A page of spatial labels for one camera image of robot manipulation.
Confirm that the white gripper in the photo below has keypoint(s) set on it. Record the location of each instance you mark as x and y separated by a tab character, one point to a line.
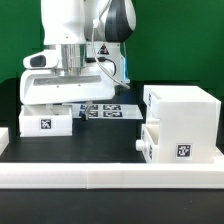
46	87

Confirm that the white drawer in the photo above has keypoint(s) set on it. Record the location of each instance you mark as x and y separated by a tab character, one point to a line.
36	121
148	143

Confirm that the white drawer front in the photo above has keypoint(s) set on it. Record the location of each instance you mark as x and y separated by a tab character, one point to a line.
148	143

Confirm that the white drawer cabinet box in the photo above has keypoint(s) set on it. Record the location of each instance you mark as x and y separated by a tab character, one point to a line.
188	117

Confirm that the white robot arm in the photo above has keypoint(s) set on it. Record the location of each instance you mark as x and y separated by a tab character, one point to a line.
68	70

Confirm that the white marker sheet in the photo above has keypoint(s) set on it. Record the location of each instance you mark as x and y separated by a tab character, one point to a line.
107	111

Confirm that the white block left edge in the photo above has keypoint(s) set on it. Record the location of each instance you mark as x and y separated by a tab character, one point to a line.
4	139

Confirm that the white corner fence rail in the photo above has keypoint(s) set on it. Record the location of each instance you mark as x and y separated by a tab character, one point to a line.
112	175

